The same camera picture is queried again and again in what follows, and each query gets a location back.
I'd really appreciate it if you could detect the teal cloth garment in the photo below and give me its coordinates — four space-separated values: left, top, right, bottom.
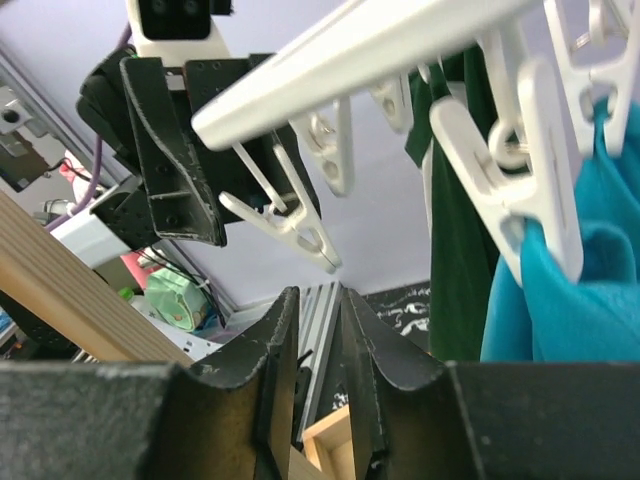
480 100 639 362

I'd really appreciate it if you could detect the white hanger clip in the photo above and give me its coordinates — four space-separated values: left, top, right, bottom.
219 143 342 274

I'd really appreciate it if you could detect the green white sock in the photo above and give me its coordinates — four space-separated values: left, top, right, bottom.
405 46 499 362

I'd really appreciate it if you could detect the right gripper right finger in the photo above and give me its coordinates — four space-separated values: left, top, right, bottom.
341 289 639 479

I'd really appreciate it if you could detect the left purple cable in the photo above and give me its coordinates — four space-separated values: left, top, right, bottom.
47 19 136 231

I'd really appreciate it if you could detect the wooden tray base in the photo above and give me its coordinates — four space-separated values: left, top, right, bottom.
289 405 356 480

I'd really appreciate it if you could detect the wooden pole stand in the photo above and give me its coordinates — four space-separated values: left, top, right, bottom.
1 194 193 366

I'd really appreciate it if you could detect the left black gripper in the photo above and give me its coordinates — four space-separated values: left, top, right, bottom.
76 52 320 247

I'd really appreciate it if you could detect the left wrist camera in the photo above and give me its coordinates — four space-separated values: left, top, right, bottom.
126 0 233 67

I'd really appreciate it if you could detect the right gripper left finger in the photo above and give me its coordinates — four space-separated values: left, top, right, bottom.
1 287 300 479

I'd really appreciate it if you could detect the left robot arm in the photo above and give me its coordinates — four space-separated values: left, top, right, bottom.
52 46 320 267

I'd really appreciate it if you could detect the white plastic clip hanger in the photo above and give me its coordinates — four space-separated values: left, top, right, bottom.
191 0 640 284

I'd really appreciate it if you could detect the black marbled mat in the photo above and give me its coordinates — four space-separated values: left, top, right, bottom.
365 281 431 352

